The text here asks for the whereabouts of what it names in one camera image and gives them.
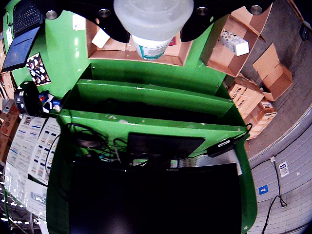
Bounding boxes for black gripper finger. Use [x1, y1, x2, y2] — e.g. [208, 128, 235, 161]
[180, 0, 275, 42]
[36, 0, 130, 43]

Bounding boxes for translucent bottle with teal label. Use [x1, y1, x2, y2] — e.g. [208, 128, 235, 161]
[113, 0, 195, 61]

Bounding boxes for long white printed box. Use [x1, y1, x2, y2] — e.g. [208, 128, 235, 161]
[91, 28, 112, 49]

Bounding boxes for shallow cardboard tray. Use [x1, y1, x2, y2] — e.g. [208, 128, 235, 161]
[85, 19, 193, 67]

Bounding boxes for white box with black pattern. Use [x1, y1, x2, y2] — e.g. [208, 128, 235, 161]
[218, 28, 250, 57]

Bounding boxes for divided cardboard box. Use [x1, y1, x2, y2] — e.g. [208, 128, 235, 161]
[199, 3, 273, 78]

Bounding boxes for brown cardboard with flaps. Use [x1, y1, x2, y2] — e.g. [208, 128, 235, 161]
[252, 42, 293, 102]

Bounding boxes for flattened patterned paper carton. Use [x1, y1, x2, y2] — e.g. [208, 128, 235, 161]
[72, 13, 86, 31]

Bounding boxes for green metal shelf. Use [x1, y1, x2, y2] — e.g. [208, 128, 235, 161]
[46, 62, 258, 234]

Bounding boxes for black white red patterned card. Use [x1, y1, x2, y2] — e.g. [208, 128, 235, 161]
[25, 52, 51, 86]

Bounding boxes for black laptop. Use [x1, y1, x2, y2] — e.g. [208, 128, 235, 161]
[1, 1, 44, 73]

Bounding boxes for brown carton with printed letters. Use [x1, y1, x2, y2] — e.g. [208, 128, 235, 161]
[229, 74, 265, 120]

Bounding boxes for black device with label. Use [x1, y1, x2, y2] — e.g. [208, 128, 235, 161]
[14, 81, 41, 117]

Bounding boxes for plain brown carton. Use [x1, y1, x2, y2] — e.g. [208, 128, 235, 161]
[243, 101, 278, 139]

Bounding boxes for black power adapter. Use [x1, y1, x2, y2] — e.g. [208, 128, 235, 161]
[206, 137, 238, 158]

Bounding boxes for printed paper sheet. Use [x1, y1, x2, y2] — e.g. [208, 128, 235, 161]
[6, 116, 47, 171]
[27, 117, 61, 186]
[4, 165, 48, 216]

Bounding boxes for stacked printed cartons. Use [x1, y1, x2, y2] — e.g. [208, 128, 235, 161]
[0, 70, 21, 163]

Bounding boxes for black monitor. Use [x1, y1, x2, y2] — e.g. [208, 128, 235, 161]
[69, 162, 243, 234]

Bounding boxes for black cable tangle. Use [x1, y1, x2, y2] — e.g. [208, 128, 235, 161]
[45, 123, 130, 166]

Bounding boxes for white wall sign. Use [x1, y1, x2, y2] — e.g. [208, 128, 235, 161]
[278, 162, 290, 178]

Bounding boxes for black wall cable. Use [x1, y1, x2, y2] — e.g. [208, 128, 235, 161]
[262, 159, 288, 232]

